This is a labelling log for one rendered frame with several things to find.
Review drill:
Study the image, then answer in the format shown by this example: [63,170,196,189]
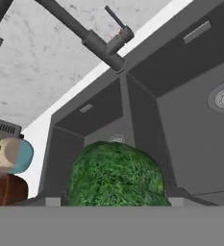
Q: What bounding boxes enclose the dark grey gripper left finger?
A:
[14,189,69,208]

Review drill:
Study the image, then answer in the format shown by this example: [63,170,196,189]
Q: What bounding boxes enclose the dark grey sink tap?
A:
[0,0,136,75]

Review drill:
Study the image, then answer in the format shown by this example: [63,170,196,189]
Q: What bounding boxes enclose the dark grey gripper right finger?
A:
[162,187,220,208]

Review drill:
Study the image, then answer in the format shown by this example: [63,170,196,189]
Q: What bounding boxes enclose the green broccoli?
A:
[65,140,172,208]

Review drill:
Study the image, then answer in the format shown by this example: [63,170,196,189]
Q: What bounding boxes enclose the brown bowl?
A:
[0,173,30,208]

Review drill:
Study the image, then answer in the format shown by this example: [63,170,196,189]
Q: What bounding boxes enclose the grey appliance with vent slots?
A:
[0,115,24,139]

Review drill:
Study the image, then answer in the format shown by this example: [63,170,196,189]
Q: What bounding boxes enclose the dark grey double sink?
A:
[36,0,224,208]

